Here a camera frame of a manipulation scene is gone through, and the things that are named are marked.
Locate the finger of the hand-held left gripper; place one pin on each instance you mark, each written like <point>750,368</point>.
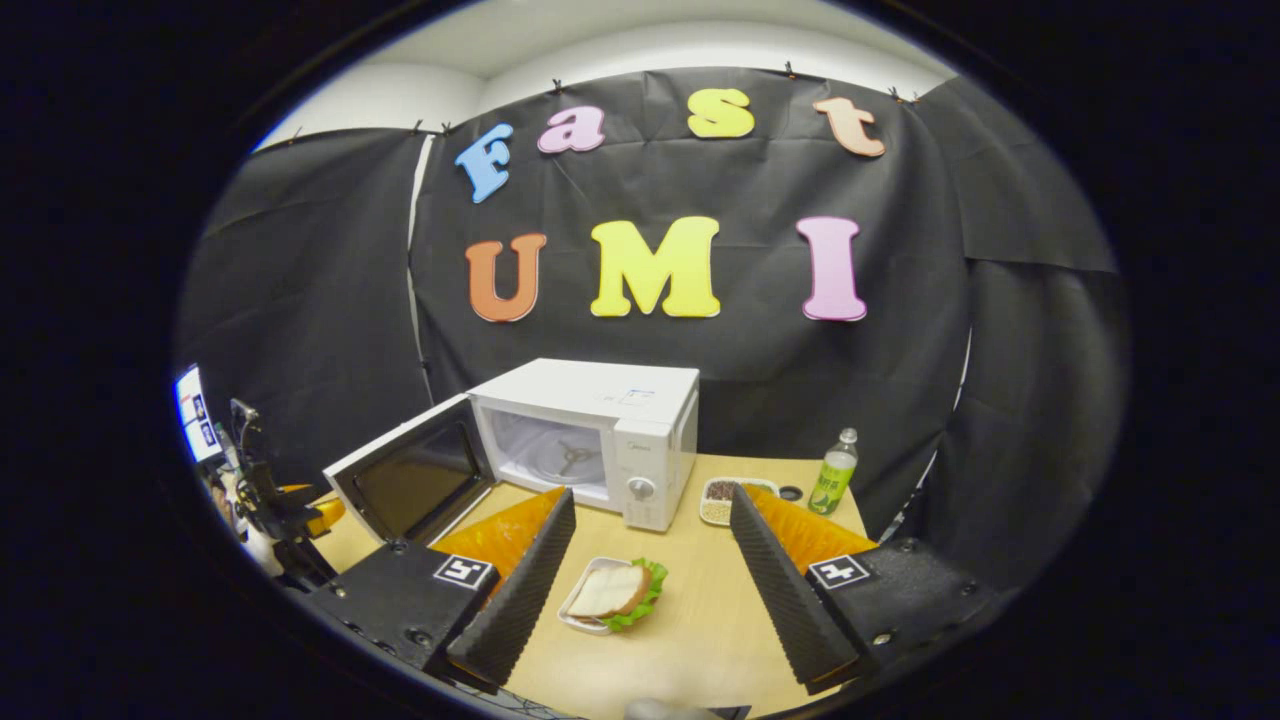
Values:
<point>328,517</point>
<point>295,490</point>

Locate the glass turntable plate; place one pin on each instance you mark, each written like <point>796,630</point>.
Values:
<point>545,470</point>

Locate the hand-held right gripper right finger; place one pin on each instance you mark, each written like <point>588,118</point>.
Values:
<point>785,590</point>

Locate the computer monitor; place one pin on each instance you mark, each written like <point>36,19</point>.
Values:
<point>198,415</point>

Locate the white rectangular tray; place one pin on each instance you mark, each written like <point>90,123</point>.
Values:
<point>578,612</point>

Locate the green drink bottle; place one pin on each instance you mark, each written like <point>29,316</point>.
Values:
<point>832,480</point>

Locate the white microwave oven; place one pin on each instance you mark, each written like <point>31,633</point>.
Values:
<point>650,420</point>

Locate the white divided grain dish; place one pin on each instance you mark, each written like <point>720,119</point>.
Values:
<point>718,500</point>

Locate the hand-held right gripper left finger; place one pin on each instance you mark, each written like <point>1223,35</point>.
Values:
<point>520,590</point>

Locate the sandwich with lettuce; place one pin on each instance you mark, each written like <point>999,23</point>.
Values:
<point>615,592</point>

